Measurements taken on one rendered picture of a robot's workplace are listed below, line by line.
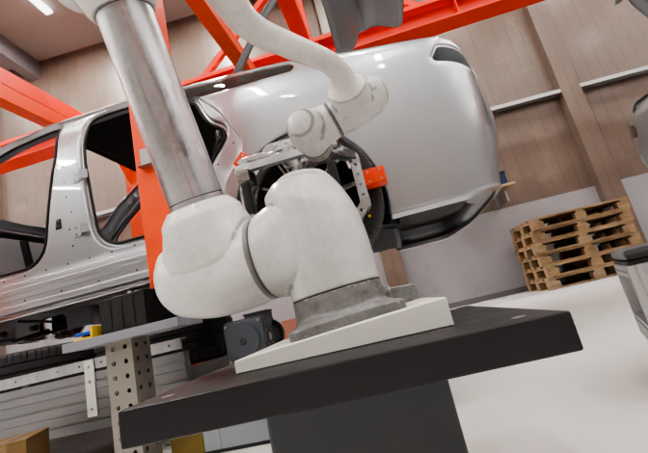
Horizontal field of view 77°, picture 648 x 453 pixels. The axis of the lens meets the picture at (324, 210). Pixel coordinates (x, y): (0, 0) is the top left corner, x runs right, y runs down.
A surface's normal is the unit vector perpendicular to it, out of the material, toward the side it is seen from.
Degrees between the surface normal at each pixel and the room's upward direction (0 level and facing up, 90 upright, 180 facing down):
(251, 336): 90
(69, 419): 90
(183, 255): 103
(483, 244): 90
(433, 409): 90
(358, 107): 143
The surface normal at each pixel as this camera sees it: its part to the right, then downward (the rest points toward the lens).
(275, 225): -0.41, -0.28
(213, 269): -0.25, -0.08
